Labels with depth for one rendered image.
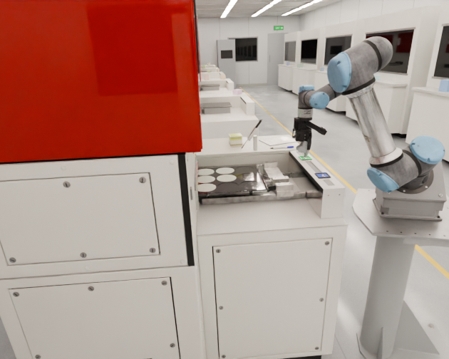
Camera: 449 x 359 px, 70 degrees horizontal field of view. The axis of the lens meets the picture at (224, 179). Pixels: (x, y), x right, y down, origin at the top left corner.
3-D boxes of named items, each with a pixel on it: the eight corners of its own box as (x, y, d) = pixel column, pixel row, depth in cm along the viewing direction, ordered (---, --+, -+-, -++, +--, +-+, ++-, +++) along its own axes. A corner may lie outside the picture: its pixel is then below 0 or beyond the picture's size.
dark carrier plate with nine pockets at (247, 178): (192, 194, 148) (192, 194, 147) (193, 169, 180) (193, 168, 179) (266, 190, 149) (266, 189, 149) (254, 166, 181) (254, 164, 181)
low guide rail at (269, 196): (202, 204, 155) (202, 199, 153) (202, 203, 156) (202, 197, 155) (304, 198, 157) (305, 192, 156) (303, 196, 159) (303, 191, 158)
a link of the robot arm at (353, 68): (426, 179, 117) (374, 35, 103) (391, 200, 116) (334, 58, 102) (403, 173, 129) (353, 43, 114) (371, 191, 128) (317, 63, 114)
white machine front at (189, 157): (188, 266, 111) (177, 154, 96) (193, 179, 186) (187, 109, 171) (197, 265, 111) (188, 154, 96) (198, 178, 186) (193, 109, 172)
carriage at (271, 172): (276, 197, 152) (276, 191, 151) (262, 170, 186) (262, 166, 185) (293, 196, 152) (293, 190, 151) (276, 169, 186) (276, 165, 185)
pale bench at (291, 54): (288, 92, 1158) (290, 31, 1084) (276, 87, 1325) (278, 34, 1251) (317, 91, 1164) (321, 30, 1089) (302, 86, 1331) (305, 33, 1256)
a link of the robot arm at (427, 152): (440, 167, 125) (457, 149, 113) (411, 184, 124) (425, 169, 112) (418, 144, 130) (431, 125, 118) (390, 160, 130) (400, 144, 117)
